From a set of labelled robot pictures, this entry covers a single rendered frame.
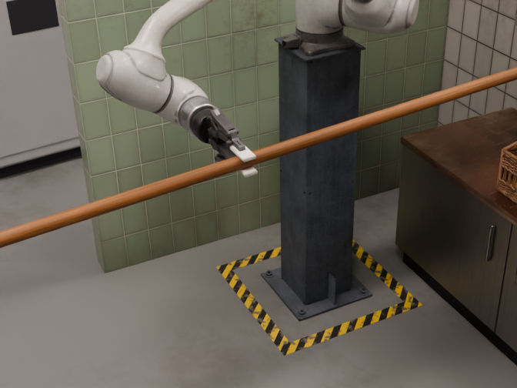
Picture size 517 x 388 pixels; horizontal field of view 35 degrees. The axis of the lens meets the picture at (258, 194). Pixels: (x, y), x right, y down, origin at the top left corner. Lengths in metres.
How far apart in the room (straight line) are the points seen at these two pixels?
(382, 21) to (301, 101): 0.39
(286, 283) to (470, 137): 0.89
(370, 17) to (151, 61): 0.83
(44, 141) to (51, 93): 0.24
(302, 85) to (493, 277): 0.90
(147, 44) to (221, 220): 1.63
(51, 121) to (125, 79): 2.21
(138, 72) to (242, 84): 1.35
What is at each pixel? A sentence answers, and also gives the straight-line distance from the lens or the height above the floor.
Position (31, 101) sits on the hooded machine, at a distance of 4.03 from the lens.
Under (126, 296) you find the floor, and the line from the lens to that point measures 3.27.
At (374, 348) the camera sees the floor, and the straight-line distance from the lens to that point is 3.00.
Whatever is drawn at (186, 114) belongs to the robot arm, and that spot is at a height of 1.15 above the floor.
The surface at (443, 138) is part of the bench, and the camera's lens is 3.10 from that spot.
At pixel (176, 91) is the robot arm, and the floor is 1.19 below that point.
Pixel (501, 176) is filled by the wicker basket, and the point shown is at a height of 0.63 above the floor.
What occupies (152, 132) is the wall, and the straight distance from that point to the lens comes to 3.16.
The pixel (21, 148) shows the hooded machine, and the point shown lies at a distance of 4.11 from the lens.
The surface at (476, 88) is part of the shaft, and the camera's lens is 2.06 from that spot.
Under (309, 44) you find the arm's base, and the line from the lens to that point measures 2.68.
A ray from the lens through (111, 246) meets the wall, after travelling 3.34.
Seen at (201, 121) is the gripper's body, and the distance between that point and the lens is 1.90.
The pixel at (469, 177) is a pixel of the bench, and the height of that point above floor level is 0.58.
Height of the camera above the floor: 1.99
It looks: 31 degrees down
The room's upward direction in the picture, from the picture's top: 2 degrees counter-clockwise
